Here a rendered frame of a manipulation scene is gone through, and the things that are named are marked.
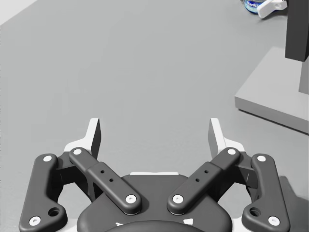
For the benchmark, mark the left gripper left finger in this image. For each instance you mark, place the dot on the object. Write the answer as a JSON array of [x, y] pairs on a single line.
[[108, 178]]

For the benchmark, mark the grey stand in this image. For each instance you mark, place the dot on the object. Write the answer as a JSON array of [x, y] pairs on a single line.
[[270, 91]]

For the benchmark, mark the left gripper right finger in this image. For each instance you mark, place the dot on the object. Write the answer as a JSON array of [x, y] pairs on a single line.
[[200, 178]]

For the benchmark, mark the blue flat can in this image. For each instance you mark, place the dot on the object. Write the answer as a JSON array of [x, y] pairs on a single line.
[[251, 6]]

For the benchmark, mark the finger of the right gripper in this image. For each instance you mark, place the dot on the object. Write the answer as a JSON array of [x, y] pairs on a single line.
[[268, 8]]

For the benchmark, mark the black screen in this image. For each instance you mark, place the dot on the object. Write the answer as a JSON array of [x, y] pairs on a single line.
[[297, 29]]

